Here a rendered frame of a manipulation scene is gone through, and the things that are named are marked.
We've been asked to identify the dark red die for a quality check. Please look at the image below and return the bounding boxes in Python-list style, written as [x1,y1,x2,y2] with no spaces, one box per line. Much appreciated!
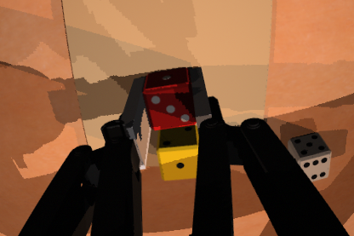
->
[143,67,197,130]

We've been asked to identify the yellow die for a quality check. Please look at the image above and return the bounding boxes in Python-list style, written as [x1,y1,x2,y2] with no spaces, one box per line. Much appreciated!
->
[157,125,199,181]

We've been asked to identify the white die with black pips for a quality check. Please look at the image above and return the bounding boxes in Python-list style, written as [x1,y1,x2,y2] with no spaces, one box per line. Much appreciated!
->
[288,133,332,181]

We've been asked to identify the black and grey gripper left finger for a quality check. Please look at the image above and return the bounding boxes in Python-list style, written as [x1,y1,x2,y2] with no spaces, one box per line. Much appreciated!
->
[18,77,151,236]

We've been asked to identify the tan flat mat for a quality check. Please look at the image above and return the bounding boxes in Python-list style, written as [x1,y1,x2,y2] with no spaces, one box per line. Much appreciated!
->
[62,0,272,150]

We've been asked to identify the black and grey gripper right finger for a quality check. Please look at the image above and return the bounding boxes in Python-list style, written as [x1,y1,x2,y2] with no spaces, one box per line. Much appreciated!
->
[189,67,350,236]

